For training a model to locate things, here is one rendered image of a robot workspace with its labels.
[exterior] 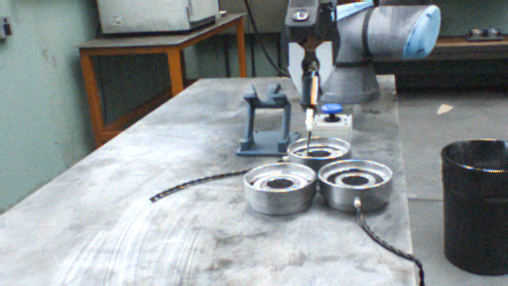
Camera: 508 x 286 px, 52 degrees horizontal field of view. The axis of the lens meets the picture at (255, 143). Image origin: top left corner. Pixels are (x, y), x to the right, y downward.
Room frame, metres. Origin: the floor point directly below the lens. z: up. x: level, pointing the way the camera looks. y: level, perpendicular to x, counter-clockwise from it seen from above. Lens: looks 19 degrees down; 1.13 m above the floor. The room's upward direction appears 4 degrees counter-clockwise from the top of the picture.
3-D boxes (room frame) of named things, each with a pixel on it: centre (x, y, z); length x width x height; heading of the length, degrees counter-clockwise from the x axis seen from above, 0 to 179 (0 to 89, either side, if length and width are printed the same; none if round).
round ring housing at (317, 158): (0.81, -0.11, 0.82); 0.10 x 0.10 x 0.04
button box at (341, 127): (0.95, -0.15, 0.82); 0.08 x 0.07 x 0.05; 166
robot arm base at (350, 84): (1.28, -0.25, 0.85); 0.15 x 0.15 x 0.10
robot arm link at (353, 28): (1.28, -0.25, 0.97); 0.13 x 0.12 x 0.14; 54
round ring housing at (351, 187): (0.69, -0.14, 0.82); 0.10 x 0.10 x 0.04
